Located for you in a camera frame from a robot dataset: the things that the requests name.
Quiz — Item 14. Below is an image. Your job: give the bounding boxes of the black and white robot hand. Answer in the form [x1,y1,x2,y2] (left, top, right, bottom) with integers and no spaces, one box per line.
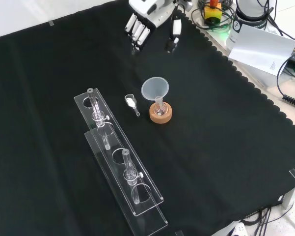
[124,0,183,54]

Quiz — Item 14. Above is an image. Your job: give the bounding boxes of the translucent plastic funnel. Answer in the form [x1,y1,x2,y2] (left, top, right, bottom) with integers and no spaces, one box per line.
[141,77,170,105]

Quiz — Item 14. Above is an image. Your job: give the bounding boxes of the clear acrylic funnel stand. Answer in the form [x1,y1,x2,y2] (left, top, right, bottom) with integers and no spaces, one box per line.
[74,88,168,236]

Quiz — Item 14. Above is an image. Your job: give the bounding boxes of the yellow stop button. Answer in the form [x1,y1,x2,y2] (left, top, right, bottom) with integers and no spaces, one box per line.
[203,0,223,25]

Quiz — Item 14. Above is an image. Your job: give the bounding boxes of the small round-bottom glass flask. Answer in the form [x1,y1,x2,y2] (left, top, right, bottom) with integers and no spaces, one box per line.
[153,97,168,117]

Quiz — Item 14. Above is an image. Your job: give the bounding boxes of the black bench cloth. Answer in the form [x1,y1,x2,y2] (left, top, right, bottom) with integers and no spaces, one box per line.
[0,0,295,236]

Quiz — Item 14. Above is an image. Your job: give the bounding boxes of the cork ring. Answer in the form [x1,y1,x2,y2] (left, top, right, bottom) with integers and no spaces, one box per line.
[149,102,173,125]

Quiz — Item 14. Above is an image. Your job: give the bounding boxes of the black coiled cable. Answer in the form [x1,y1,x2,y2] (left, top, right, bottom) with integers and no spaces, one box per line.
[281,94,295,109]

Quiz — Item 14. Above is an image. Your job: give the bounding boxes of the clear acrylic bracket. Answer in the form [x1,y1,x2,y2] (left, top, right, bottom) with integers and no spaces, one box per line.
[281,169,295,209]

